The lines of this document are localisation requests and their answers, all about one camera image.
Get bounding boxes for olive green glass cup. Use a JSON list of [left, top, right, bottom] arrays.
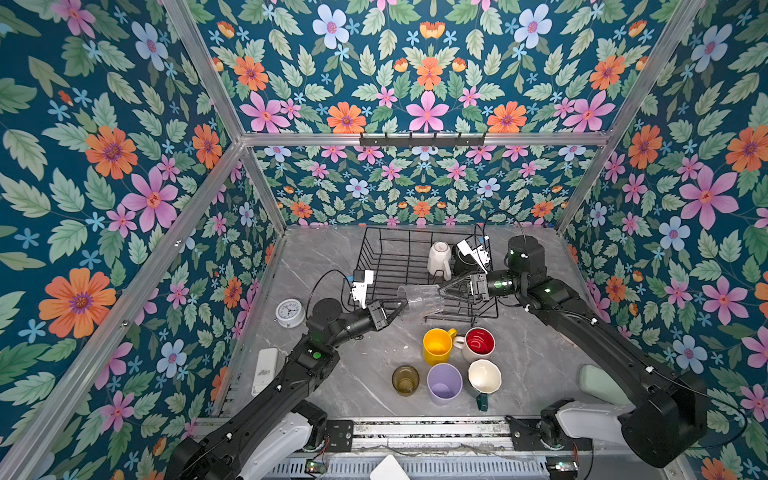
[[391, 365, 420, 397]]

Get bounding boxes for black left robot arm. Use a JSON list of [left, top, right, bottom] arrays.
[[165, 298, 407, 479]]

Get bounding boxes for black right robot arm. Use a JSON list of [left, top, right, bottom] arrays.
[[438, 234, 709, 468]]

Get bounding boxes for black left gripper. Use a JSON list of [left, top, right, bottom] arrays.
[[328, 297, 409, 351]]

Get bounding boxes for black mug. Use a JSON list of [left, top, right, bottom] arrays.
[[452, 248, 481, 277]]

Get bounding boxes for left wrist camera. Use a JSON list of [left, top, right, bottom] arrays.
[[350, 269, 375, 309]]

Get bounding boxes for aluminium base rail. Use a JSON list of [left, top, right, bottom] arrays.
[[323, 416, 577, 457]]

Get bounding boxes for red white mug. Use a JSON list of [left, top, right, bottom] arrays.
[[453, 327, 496, 363]]

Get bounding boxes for lavender cup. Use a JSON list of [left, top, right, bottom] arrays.
[[427, 363, 463, 405]]

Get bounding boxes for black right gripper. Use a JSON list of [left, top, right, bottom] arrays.
[[440, 268, 527, 311]]

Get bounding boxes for black wire dish rack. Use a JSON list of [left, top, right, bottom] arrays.
[[355, 226, 499, 326]]

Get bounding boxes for black wall hook rail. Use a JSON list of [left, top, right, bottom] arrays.
[[358, 132, 486, 148]]

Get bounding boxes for clear glass cup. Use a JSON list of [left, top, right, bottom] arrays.
[[397, 285, 445, 322]]

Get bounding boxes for white alarm clock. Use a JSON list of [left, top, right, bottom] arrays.
[[275, 298, 306, 329]]

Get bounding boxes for mint green case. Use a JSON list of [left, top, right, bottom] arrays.
[[578, 365, 631, 406]]

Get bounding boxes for white faceted mug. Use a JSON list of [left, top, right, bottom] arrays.
[[427, 241, 452, 281]]

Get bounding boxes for white remote control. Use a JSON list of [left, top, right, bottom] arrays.
[[251, 347, 279, 397]]

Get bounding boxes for white green mug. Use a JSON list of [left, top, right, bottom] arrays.
[[467, 359, 502, 412]]

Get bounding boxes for yellow mug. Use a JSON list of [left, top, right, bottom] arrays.
[[422, 328, 457, 366]]

